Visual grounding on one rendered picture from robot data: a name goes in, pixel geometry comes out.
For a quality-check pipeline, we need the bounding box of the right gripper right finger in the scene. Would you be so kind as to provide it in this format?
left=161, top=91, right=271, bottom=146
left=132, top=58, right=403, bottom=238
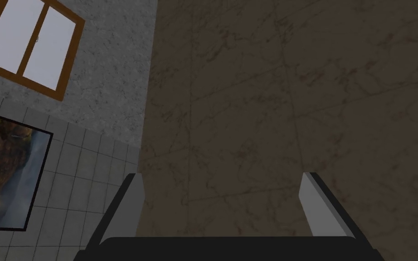
left=298, top=172, right=374, bottom=251

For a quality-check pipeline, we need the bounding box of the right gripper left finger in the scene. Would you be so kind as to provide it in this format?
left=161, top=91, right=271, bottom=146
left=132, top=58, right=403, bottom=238
left=85, top=173, right=146, bottom=251

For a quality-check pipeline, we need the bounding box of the brown framed window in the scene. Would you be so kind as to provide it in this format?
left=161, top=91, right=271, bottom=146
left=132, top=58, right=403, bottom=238
left=0, top=0, right=86, bottom=102

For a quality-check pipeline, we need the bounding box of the black framed landscape picture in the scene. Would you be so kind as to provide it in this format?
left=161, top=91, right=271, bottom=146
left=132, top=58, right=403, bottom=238
left=0, top=108, right=54, bottom=232

